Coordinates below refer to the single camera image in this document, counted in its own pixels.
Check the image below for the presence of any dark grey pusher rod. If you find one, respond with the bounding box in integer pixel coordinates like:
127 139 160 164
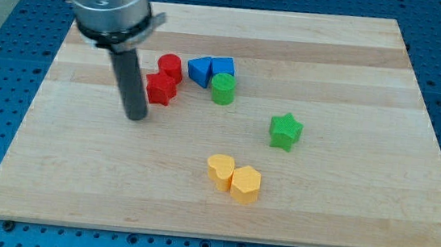
110 49 148 121

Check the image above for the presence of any red star block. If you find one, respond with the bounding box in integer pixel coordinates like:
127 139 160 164
146 72 177 106

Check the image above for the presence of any red cylinder block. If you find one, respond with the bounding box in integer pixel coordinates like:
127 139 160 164
157 53 183 84

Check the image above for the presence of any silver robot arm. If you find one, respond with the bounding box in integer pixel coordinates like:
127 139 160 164
66 0 166 121

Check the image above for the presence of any blue triangle block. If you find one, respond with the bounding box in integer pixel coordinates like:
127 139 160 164
187 57 212 89

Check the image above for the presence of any blue cube block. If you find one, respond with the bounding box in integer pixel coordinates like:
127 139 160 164
212 57 235 76

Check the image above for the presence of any green cylinder block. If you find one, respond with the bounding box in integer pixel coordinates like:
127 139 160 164
211 73 237 105

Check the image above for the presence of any yellow heart block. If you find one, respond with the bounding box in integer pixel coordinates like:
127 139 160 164
207 154 235 192

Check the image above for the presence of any wooden board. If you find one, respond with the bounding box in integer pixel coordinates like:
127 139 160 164
0 2 441 247

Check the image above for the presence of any yellow hexagon block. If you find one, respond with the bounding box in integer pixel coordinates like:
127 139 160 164
230 165 262 204

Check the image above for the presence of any green star block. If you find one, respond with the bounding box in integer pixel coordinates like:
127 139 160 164
269 112 304 152

